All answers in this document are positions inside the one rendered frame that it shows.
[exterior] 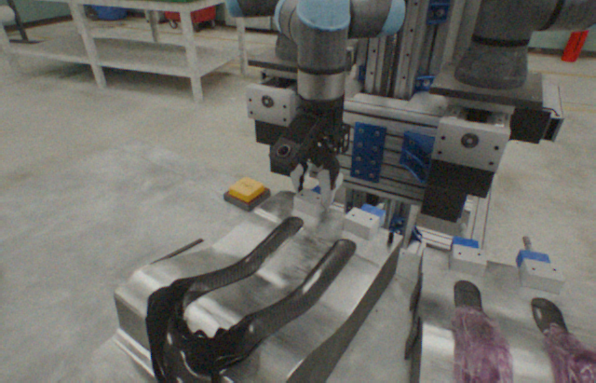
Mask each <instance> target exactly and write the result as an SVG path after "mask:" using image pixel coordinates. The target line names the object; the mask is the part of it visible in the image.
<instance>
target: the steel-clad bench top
mask: <svg viewBox="0 0 596 383"><path fill-rule="evenodd" d="M238 181H240V180H238V179H236V178H234V177H231V176H228V175H226V174H223V173H221V172H219V171H216V170H213V169H211V168H209V167H206V166H204V165H202V163H199V162H197V161H194V160H192V159H190V158H187V157H184V156H181V155H179V154H176V153H174V152H172V151H169V150H168V149H164V148H162V147H160V146H157V145H155V144H151V143H149V142H146V141H145V140H143V139H139V138H137V137H136V138H134V139H132V140H129V141H127V142H124V143H122V144H119V145H116V146H114V147H111V148H109V149H107V150H104V151H102V152H100V153H98V154H96V155H92V156H90V157H86V158H84V159H82V160H79V161H76V162H74V163H72V164H70V165H67V166H65V167H63V168H59V169H57V170H56V171H54V172H52V173H49V174H47V175H44V176H41V177H39V178H37V179H34V180H32V181H30V182H27V183H25V184H22V185H18V186H15V187H13V188H11V189H8V190H6V191H4V192H1V193H0V383H56V382H57V381H58V380H59V379H61V378H62V377H63V376H66V374H67V373H68V372H69V371H71V370H72V369H73V368H74V367H76V366H78V365H79V363H80V362H82V361H83V360H84V359H86V358H87V357H88V356H89V355H91V354H92V353H93V352H94V351H95V350H96V349H97V348H98V347H101V346H102V345H103V344H104V343H106V342H107V341H108V340H109V339H110V338H111V337H112V335H113V334H114V333H115V332H116V331H117V330H118V329H119V320H118V315H117V311H116V307H115V300H114V290H115V289H116V288H117V287H119V286H120V285H121V284H122V283H123V282H126V281H127V280H128V279H129V278H131V277H132V276H133V275H135V274H134V271H136V270H138V269H140V267H143V266H146V265H148V264H150V263H152V262H154V261H155V260H157V259H159V258H161V257H163V256H165V255H167V254H170V253H173V252H175V251H177V250H179V249H181V248H182V247H184V246H186V245H188V244H190V242H192V241H194V240H196V239H200V238H202V239H203V241H201V242H199V243H197V244H196V246H194V247H192V248H190V249H188V250H186V251H184V252H182V253H179V254H177V255H175V256H173V257H176V256H181V255H185V254H189V253H196V252H200V251H203V250H206V249H208V248H209V247H211V245H213V244H214V243H216V242H217V241H218V240H220V239H221V238H222V237H224V236H225V235H226V234H227V233H229V232H230V231H231V230H232V229H234V228H236V227H237V226H238V225H239V224H240V223H242V222H243V221H244V220H245V219H246V218H248V217H249V216H250V215H251V214H253V213H254V212H255V211H256V209H257V208H258V207H259V206H260V205H262V204H263V203H264V202H265V201H267V200H268V199H269V198H271V197H272V196H274V195H275V194H271V193H270V196H269V197H268V198H267V199H265V200H264V201H263V202H261V203H260V204H259V205H257V206H256V207H255V209H253V210H252V211H251V212H246V211H244V210H242V209H240V207H238V206H236V205H234V204H232V203H229V202H227V201H225V200H224V196H223V193H224V192H226V191H227V190H228V187H229V186H232V185H234V184H235V183H237V182H238ZM420 258H421V256H419V255H417V254H414V253H411V252H408V251H406V250H403V249H400V258H399V262H398V266H397V271H396V274H395V275H393V277H392V278H391V281H390V282H389V284H388V285H387V287H386V288H385V290H384V291H383V293H382V294H381V296H380V297H379V299H378V300H377V302H376V303H375V305H374V306H373V308H372V310H371V312H370V314H369V316H368V317H367V319H366V320H365V322H364V323H363V324H362V325H361V327H360V329H359V331H358V332H357V334H356V335H355V337H354V338H353V340H352V341H351V344H349V345H348V347H347V349H346V350H345V352H344V354H343V355H342V357H341V358H340V360H339V361H338V363H337V364H336V365H335V368H334V369H333V371H332V373H331V374H330V376H329V377H328V379H327V380H326V382H325V383H411V373H412V361H413V349H412V350H411V352H410V354H409V357H408V356H407V357H408V359H406V361H405V360H404V350H405V342H406V340H407V338H408V336H409V334H410V332H411V330H412V327H413V324H414V313H415V302H414V304H413V308H412V310H411V312H410V311H409V306H410V297H411V295H412V292H413V289H414V287H415V284H416V283H417V274H418V267H419V262H420Z"/></svg>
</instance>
